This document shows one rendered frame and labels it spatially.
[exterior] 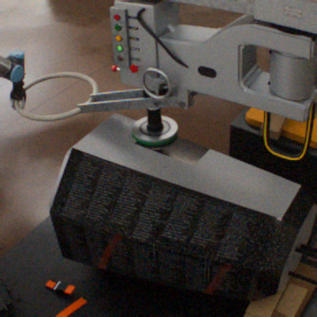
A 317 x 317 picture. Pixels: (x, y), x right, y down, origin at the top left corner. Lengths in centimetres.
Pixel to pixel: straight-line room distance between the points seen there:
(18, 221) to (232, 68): 194
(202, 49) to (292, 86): 39
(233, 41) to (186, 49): 22
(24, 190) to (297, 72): 231
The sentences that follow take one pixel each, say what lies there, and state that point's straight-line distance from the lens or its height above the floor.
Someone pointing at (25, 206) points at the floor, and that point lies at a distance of 340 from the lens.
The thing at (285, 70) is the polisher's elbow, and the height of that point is 139.
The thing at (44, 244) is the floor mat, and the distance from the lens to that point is 308.
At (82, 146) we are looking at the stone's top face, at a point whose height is 84.
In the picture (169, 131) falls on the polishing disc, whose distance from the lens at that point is 236.
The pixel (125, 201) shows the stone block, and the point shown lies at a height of 74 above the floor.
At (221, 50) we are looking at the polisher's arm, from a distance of 188.
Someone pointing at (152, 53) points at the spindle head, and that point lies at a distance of 204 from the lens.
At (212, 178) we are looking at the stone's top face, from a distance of 213.
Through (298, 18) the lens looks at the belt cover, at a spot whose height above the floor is 163.
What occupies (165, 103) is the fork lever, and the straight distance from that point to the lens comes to 220.
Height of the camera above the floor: 221
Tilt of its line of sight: 37 degrees down
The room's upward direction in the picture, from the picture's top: 4 degrees counter-clockwise
